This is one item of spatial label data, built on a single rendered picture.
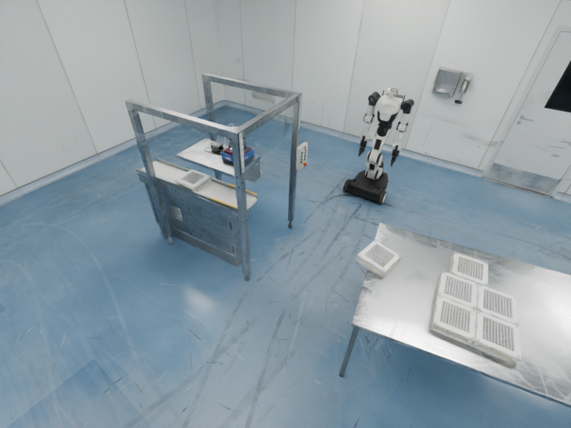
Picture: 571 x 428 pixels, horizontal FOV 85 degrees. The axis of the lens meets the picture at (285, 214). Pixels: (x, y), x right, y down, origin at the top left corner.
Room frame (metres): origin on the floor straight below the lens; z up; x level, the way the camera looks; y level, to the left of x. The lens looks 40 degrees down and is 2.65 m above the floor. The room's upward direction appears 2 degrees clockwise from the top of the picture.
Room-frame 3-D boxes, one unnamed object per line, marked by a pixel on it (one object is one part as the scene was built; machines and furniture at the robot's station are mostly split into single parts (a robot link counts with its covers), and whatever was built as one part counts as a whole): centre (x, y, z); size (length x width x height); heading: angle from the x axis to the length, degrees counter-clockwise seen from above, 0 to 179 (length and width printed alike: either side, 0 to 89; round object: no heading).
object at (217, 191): (2.58, 0.94, 0.84); 1.35 x 0.25 x 0.05; 63
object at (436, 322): (1.16, -1.13, 0.88); 0.25 x 0.24 x 0.02; 154
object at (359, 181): (3.88, -1.24, 0.19); 0.64 x 0.52 x 0.33; 150
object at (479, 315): (1.05, -1.35, 0.88); 0.25 x 0.24 x 0.02; 154
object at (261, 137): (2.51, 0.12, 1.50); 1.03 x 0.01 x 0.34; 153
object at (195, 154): (2.39, 0.61, 1.29); 0.62 x 0.38 x 0.04; 63
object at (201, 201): (2.58, 0.94, 0.81); 1.30 x 0.29 x 0.10; 63
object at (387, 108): (3.90, -1.25, 1.23); 0.34 x 0.30 x 0.36; 60
